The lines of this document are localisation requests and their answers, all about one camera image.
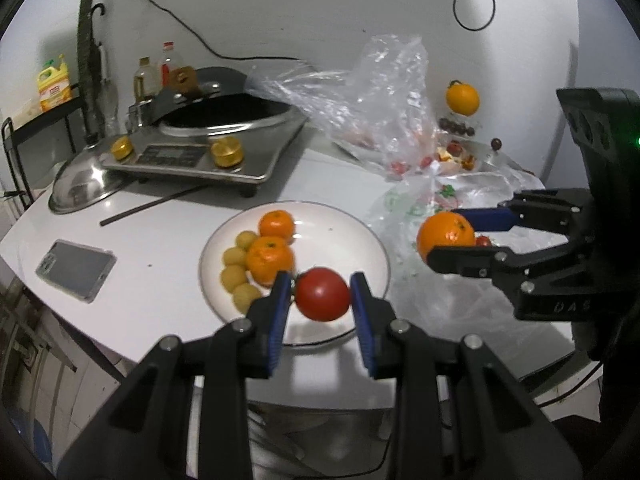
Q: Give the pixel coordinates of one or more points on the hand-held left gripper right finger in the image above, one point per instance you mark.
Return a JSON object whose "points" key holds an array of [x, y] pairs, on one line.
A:
{"points": [[361, 325]]}

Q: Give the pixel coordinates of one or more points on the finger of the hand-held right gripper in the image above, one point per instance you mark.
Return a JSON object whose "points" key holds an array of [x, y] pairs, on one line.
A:
{"points": [[465, 260], [490, 220]]}

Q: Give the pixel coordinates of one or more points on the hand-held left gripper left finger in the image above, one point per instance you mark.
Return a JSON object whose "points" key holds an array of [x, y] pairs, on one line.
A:
{"points": [[280, 320]]}

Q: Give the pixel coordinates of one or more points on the mandarin orange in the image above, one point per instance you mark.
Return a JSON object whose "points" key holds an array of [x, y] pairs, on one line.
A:
{"points": [[276, 224], [270, 259], [446, 236]]}

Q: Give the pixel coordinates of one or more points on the yellow longan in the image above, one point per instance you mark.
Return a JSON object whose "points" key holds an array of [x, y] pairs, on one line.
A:
{"points": [[246, 296], [234, 256]]}

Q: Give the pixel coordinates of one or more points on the printed white plastic bag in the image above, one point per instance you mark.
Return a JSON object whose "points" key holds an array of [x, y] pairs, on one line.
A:
{"points": [[450, 320]]}

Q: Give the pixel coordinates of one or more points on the yellow lime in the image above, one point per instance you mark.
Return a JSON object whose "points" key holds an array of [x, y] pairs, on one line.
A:
{"points": [[232, 278], [246, 240]]}

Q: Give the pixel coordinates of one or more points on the white plate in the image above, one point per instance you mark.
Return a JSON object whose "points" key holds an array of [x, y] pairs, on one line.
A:
{"points": [[340, 240]]}

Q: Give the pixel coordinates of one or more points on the cluster of dark red fruits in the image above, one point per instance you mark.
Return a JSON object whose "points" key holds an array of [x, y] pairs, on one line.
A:
{"points": [[456, 127]]}

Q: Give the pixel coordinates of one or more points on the dark grape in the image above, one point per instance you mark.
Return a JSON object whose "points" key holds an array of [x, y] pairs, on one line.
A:
{"points": [[496, 144]]}

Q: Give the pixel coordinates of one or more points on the small bagged red tomato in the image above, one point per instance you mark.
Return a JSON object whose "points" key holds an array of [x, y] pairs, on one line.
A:
{"points": [[397, 166], [425, 161]]}

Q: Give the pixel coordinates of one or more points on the large orange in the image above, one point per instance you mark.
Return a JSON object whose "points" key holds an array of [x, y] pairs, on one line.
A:
{"points": [[462, 98]]}

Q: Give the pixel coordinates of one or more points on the black stick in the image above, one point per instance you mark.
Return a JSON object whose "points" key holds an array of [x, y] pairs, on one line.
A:
{"points": [[150, 206]]}

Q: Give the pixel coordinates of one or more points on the clear plastic bag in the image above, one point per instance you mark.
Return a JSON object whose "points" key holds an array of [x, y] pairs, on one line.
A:
{"points": [[360, 95]]}

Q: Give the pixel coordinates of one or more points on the steel induction cooker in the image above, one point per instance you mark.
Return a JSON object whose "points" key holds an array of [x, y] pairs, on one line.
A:
{"points": [[190, 160]]}

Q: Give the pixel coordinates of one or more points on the smartphone in clear case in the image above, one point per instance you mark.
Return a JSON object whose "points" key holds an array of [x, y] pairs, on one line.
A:
{"points": [[75, 270]]}

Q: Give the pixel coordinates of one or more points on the black wok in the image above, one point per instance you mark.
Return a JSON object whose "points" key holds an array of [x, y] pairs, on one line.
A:
{"points": [[225, 116]]}

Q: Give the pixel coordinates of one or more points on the steel pot lid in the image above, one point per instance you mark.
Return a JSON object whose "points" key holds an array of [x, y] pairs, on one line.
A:
{"points": [[80, 185]]}

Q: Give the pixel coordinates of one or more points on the steel cup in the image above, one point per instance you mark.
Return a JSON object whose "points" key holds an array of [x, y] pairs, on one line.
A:
{"points": [[137, 115]]}

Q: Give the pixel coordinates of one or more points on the cooking oil bottle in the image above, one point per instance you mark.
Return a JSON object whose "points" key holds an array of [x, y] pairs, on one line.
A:
{"points": [[145, 82]]}

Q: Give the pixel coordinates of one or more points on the blue plastic container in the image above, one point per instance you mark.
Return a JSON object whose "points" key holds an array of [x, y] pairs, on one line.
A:
{"points": [[30, 440]]}

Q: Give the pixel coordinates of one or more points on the red cap bottle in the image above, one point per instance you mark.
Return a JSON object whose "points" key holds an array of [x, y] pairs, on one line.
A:
{"points": [[169, 62]]}

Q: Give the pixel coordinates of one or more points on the black umbrella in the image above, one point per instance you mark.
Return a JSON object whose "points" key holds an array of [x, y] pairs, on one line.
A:
{"points": [[107, 80]]}

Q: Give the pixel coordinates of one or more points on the yellow detergent bottle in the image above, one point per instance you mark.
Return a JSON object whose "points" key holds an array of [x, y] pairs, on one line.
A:
{"points": [[55, 87]]}

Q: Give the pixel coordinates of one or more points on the black metal rack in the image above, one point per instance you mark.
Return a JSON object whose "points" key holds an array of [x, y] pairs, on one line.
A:
{"points": [[10, 140]]}

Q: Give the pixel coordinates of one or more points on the grey vertical pipe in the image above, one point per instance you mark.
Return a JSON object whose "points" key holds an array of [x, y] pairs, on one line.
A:
{"points": [[86, 35]]}

